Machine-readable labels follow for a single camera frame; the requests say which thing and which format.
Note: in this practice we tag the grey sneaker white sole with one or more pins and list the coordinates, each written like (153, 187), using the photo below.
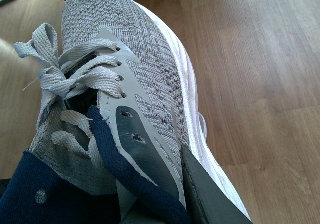
(117, 106)

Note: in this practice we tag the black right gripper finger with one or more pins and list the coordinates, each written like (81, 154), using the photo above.
(205, 202)

